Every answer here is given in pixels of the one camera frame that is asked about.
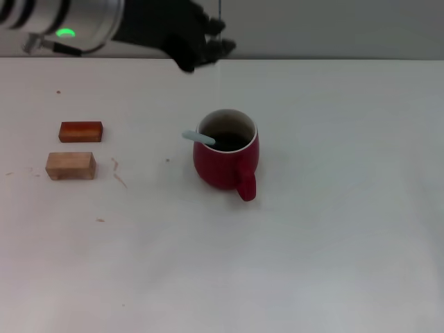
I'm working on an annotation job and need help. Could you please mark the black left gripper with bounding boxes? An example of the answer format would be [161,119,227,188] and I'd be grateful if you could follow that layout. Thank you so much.
[111,0,237,74]

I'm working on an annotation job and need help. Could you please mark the blue handled metal spoon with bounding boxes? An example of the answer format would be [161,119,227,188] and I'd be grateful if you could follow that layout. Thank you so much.
[182,130,216,146]

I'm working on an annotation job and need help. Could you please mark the red ceramic cup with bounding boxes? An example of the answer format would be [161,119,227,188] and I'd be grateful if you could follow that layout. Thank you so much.
[192,108,260,203]

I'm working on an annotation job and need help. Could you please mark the dark coffee liquid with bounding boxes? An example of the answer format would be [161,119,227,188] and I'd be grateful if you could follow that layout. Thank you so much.
[207,130,253,153]

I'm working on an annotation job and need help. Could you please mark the dark reddish wooden block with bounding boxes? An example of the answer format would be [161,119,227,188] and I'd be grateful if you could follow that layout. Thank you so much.
[58,121,105,144]

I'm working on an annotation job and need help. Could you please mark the light wooden block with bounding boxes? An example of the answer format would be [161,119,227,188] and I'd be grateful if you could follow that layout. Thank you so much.
[44,151,97,181]

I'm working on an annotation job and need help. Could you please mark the black cable with silver connector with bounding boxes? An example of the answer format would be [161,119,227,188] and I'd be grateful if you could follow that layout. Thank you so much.
[22,31,108,57]

